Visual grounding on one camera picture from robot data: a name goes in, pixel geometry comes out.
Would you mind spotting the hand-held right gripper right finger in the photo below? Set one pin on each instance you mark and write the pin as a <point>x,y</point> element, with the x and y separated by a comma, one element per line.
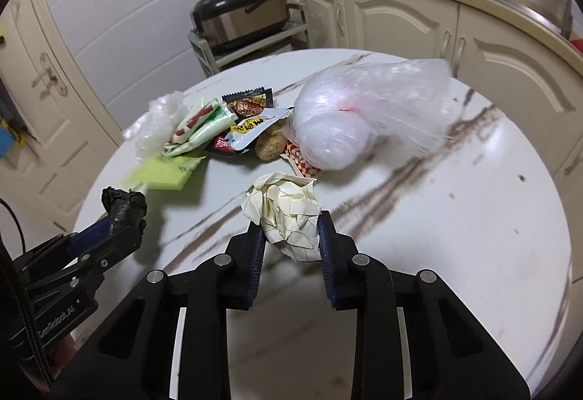
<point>331,263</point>

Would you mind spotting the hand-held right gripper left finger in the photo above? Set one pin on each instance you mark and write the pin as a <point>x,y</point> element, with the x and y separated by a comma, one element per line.
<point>255,263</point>

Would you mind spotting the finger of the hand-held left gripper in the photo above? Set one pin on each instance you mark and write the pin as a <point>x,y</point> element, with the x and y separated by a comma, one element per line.
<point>120,243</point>
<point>91,236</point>

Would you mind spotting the white paper ball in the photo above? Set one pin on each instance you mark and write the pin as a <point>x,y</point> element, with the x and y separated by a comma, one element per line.
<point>284,213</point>

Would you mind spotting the green drink carton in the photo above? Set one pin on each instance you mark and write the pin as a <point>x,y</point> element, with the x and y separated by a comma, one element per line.
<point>161,174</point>

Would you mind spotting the clear plastic bag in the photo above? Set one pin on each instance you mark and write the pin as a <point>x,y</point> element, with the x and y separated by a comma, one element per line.
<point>364,117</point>

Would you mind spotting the cream panelled door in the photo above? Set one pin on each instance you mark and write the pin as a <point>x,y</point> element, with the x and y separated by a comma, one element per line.
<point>68,131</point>

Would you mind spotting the red checked paper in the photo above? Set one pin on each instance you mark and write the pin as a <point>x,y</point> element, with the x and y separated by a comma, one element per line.
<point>298,158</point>

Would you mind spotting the red snack wrapper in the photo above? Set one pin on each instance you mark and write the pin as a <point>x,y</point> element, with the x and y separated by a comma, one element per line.
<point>223,146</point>

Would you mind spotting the crumpled clear plastic wrap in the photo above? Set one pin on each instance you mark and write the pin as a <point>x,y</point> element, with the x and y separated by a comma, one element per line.
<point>155,122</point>

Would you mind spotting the yellow black snack wrapper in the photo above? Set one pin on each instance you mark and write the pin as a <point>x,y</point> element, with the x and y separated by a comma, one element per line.
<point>253,129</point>

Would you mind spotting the dark snack wrapper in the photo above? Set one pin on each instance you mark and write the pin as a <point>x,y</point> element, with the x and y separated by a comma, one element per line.
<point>248,101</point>

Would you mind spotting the white trolley rack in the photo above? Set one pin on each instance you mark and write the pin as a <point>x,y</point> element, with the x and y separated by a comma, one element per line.
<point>255,56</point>

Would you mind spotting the black rice cooker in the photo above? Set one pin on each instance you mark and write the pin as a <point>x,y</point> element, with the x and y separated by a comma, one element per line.
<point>241,13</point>

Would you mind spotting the steel sink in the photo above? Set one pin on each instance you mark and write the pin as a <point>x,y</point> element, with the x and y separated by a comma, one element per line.
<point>524,4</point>

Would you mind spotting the red plastic basin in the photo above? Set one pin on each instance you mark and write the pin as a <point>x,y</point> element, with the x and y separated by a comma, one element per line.
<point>578,45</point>

